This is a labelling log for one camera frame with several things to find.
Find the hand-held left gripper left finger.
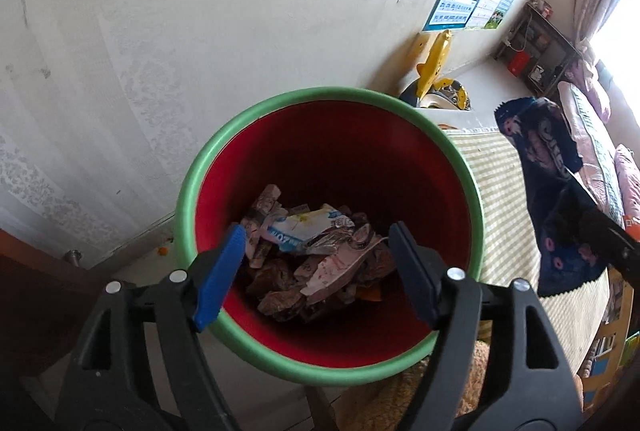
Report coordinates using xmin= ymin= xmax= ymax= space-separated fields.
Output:
xmin=55 ymin=223 xmax=248 ymax=431

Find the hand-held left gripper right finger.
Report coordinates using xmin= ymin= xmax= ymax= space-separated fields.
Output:
xmin=387 ymin=221 xmax=586 ymax=431

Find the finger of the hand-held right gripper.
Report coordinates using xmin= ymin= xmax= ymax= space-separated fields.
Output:
xmin=565 ymin=168 xmax=640 ymax=280

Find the brown wrapper ball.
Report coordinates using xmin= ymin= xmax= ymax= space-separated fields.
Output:
xmin=256 ymin=261 xmax=307 ymax=323

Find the light pink wrapper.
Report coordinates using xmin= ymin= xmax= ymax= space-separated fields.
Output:
xmin=299 ymin=236 xmax=392 ymax=308

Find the white blue carton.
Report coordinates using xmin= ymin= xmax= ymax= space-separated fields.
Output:
xmin=269 ymin=204 xmax=352 ymax=255

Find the blue cookie wrapper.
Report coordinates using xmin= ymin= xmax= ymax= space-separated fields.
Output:
xmin=494 ymin=97 xmax=609 ymax=298

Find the red bin with green rim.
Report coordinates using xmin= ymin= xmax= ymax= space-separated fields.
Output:
xmin=175 ymin=86 xmax=485 ymax=386

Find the pink blanket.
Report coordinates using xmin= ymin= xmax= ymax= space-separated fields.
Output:
xmin=613 ymin=144 xmax=640 ymax=223

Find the plaid bed quilt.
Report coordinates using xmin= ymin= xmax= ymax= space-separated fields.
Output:
xmin=556 ymin=81 xmax=632 ymax=232

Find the tan fluffy cushion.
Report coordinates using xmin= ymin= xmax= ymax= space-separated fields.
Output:
xmin=345 ymin=338 xmax=583 ymax=431

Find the purple pillow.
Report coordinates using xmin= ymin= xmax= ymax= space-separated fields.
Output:
xmin=569 ymin=56 xmax=614 ymax=123

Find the yellow toy vehicle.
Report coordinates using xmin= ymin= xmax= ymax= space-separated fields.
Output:
xmin=398 ymin=78 xmax=472 ymax=112

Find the dark brown wooden cabinet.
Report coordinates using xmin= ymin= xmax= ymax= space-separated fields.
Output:
xmin=0 ymin=231 xmax=109 ymax=378

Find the small red container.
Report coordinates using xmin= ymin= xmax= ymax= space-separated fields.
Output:
xmin=507 ymin=50 xmax=532 ymax=75

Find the dark shelf unit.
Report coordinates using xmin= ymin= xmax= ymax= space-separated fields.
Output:
xmin=492 ymin=1 xmax=584 ymax=95

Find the bright window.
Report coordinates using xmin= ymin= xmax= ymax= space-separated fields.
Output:
xmin=590 ymin=0 xmax=640 ymax=78

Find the yellow duck toy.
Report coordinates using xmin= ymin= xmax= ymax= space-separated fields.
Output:
xmin=414 ymin=30 xmax=454 ymax=98

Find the white wall chart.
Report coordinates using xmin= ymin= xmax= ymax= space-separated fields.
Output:
xmin=467 ymin=0 xmax=517 ymax=30

